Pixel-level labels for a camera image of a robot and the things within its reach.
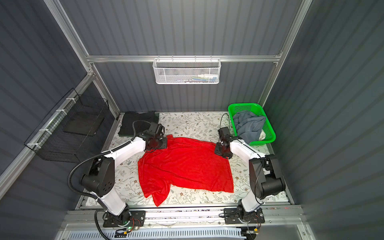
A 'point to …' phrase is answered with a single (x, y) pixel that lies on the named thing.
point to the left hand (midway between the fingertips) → (165, 143)
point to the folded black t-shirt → (126, 128)
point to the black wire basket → (67, 139)
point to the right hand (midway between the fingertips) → (220, 152)
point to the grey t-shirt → (248, 126)
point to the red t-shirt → (185, 164)
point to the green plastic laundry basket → (234, 108)
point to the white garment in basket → (262, 135)
